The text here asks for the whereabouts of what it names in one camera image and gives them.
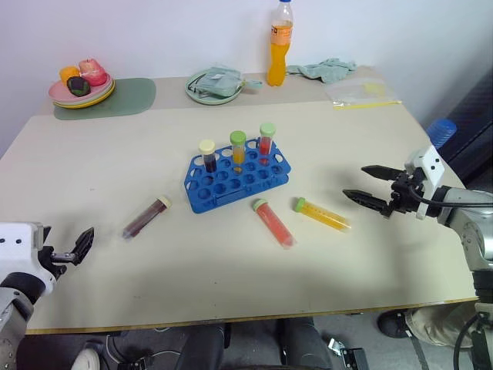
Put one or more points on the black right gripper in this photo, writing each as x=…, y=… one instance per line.
x=402, y=196

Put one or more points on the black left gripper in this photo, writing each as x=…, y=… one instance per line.
x=48, y=258

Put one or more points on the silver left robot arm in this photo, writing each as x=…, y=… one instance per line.
x=13, y=320

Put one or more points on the yellow liquid tube green cap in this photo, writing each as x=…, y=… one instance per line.
x=323, y=215

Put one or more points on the dark liquid tube cream cap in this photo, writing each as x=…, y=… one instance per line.
x=144, y=217
x=210, y=162

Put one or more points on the red liquid tube green cap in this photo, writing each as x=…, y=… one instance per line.
x=265, y=144
x=274, y=223

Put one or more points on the orange liquid tube green cap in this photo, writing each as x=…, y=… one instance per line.
x=238, y=152

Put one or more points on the blue tube rack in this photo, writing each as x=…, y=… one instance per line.
x=231, y=190

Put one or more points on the blue ribbed bottle cap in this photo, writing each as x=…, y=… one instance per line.
x=442, y=131

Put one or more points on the clear zip bag yellow strip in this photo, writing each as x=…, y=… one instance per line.
x=358, y=94

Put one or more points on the black ribbed panel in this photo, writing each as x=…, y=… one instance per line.
x=473, y=127

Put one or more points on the white shoe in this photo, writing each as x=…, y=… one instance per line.
x=86, y=360

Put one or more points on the crumpled green cloth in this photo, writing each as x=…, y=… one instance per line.
x=327, y=70

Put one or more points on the black shoe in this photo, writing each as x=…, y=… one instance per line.
x=393, y=323

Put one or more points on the yellow plate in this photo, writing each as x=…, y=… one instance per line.
x=96, y=101

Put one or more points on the green placemat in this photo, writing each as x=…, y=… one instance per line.
x=131, y=98

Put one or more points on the pink plate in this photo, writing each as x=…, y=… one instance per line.
x=58, y=92

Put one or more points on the khaki trouser leg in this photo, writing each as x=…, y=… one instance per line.
x=439, y=325

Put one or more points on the dark purple green toy food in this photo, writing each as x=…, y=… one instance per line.
x=78, y=86

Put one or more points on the orange soda plastic bottle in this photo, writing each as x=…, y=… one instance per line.
x=278, y=58

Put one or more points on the pink toy food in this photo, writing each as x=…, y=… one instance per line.
x=93, y=73

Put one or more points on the orange toy food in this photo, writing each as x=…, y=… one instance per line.
x=68, y=73

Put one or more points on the dark rounded shape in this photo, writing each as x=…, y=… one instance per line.
x=304, y=343

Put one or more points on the light green plate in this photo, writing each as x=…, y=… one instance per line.
x=210, y=98

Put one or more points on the mint green fabric pouch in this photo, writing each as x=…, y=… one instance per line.
x=217, y=83

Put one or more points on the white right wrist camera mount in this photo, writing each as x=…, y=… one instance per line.
x=433, y=165

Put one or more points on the black box metal bracket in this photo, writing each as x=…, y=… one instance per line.
x=350, y=358

